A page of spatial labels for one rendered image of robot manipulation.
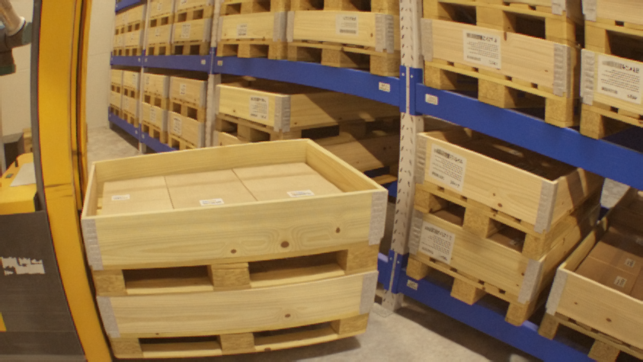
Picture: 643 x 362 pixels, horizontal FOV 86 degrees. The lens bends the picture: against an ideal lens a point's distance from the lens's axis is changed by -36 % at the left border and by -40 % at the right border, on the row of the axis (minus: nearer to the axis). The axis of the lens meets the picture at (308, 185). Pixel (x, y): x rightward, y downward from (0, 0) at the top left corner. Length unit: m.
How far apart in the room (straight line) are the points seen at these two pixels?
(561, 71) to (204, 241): 1.50
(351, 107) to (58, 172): 2.20
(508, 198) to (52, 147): 1.80
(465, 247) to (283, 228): 0.79
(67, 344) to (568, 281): 2.18
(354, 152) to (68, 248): 2.25
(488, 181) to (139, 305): 1.48
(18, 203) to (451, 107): 1.86
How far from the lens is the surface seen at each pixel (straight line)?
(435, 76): 2.18
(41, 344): 2.15
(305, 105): 3.10
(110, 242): 1.79
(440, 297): 2.40
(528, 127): 1.92
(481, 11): 2.03
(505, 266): 2.07
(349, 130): 3.38
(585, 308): 1.97
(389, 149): 3.70
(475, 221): 2.10
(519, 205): 1.95
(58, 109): 1.73
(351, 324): 2.22
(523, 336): 2.18
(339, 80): 2.64
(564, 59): 1.82
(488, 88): 2.01
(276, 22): 3.06
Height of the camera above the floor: 1.43
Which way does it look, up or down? 19 degrees down
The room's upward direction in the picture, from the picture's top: 2 degrees clockwise
